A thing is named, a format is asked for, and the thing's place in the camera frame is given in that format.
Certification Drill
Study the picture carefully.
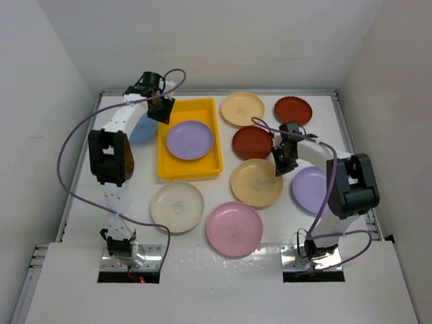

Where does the blue plate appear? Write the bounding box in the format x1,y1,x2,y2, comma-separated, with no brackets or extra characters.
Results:
129,114,159,145

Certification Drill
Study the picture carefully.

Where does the dark red plate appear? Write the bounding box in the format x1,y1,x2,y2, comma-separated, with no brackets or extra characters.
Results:
232,126,273,160
273,96,313,126

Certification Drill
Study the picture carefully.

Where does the purple plate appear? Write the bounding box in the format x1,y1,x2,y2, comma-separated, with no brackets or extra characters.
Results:
292,167,327,215
166,120,214,161

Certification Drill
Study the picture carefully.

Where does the beige plate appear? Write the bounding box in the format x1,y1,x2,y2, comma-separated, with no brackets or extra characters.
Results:
221,92,265,127
231,159,284,207

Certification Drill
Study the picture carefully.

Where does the beige plate top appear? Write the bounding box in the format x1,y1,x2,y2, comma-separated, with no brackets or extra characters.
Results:
221,92,265,127

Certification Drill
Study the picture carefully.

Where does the pink plate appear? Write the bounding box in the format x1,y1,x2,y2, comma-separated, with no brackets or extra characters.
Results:
206,201,264,258

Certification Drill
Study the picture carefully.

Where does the cream white plate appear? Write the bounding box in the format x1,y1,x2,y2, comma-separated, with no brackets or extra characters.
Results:
150,182,205,234

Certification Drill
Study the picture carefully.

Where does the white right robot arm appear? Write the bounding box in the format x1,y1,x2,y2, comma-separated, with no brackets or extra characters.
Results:
271,121,380,260

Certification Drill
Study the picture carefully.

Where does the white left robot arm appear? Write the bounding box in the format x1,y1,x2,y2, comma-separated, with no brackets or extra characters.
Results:
88,76,177,269

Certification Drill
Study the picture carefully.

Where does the yellow plastic bin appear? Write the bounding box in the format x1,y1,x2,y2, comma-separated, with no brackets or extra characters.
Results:
157,98,223,180

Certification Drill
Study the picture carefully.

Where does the white front panel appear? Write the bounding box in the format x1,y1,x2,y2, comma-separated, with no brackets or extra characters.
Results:
26,242,417,323

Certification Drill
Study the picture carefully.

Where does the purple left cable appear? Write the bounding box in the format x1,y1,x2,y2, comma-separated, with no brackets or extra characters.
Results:
57,69,188,271

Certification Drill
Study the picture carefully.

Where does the purple cable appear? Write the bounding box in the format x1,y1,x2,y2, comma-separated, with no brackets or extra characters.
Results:
251,116,373,276
57,69,188,271

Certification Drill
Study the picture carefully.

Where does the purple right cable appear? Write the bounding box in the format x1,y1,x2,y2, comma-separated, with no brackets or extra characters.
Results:
251,116,373,276

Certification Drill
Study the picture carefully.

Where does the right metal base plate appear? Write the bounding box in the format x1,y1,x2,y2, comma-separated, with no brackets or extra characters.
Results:
279,244,342,273

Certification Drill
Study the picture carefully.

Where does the metal base plate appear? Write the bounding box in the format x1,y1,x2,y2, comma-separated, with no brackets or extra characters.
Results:
99,244,162,272
279,244,342,273

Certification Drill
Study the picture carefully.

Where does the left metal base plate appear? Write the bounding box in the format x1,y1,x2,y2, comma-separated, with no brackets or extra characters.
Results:
99,244,162,272

